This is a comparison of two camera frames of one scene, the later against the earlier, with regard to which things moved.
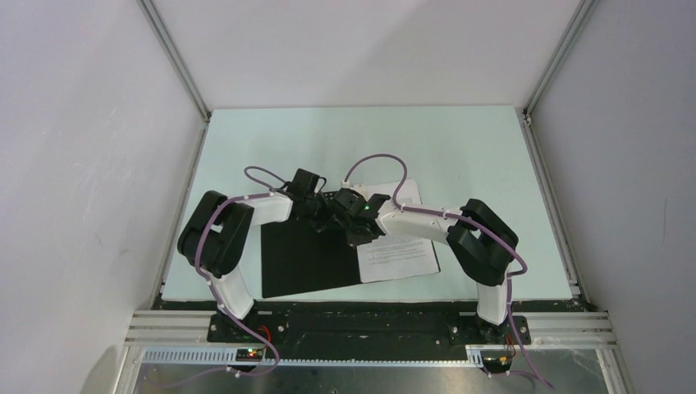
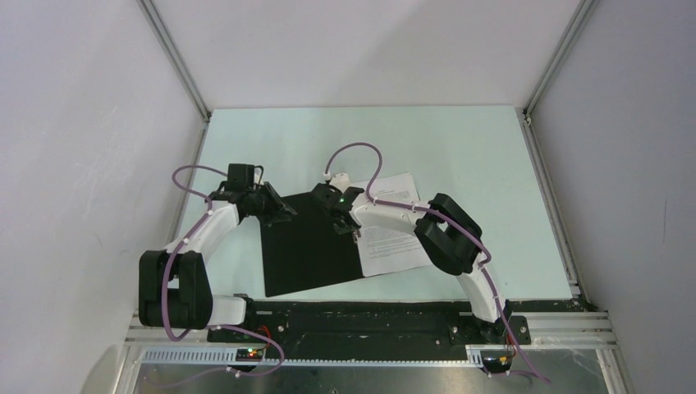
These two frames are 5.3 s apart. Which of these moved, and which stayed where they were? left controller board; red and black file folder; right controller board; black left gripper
Moved: black left gripper
Stayed: red and black file folder; left controller board; right controller board
